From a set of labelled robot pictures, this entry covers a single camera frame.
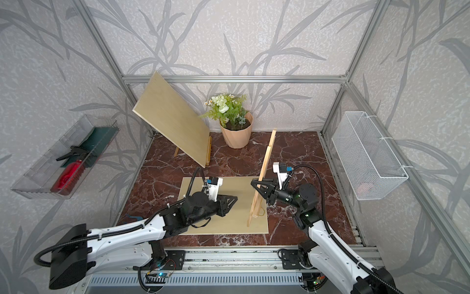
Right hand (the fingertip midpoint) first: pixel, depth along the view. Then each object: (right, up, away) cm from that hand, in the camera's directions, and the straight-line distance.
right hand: (252, 183), depth 67 cm
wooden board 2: (-1, -13, +3) cm, 13 cm away
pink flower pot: (-7, +18, +36) cm, 41 cm away
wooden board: (-41, +31, +15) cm, 53 cm away
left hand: (-6, -8, +7) cm, 12 cm away
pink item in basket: (+44, -3, +5) cm, 44 cm away
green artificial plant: (-12, +33, +25) cm, 43 cm away
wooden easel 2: (+2, -6, +1) cm, 6 cm away
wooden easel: (-24, +11, +38) cm, 47 cm away
